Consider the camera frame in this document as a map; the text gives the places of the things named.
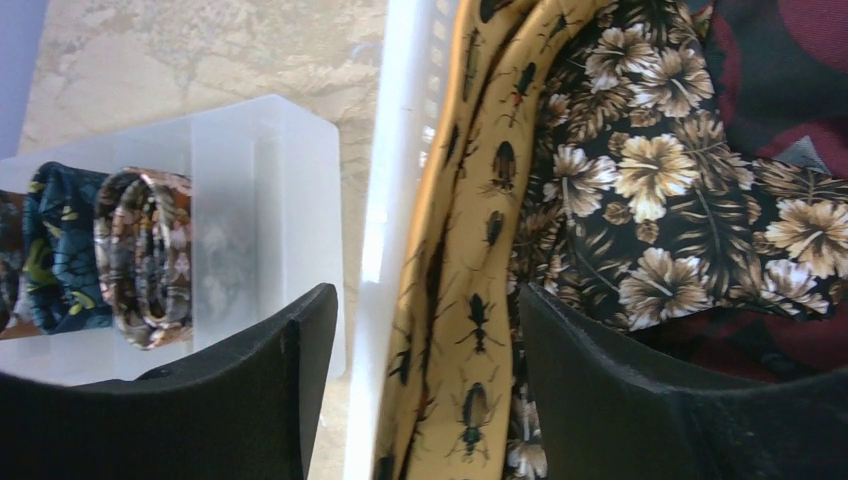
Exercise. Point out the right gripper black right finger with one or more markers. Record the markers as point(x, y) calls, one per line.
point(611, 407)

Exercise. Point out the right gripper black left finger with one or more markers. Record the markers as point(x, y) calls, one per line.
point(246, 407)

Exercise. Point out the yellow insect-print tie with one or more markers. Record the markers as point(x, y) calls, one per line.
point(446, 399)

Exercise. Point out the brown floral tie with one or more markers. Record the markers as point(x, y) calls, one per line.
point(638, 214)

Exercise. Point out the rolled blue green tie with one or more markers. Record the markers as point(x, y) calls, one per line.
point(60, 271)

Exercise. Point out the rolled pink brown tie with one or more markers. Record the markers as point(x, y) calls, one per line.
point(143, 243)

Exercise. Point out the clear plastic organizer tray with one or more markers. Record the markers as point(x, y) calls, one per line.
point(266, 219)

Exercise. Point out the rolled dark striped tie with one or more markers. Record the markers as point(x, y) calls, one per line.
point(12, 253)

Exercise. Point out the dark red tie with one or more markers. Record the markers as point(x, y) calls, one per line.
point(780, 71)

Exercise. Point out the white plastic basket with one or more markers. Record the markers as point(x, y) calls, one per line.
point(411, 90)

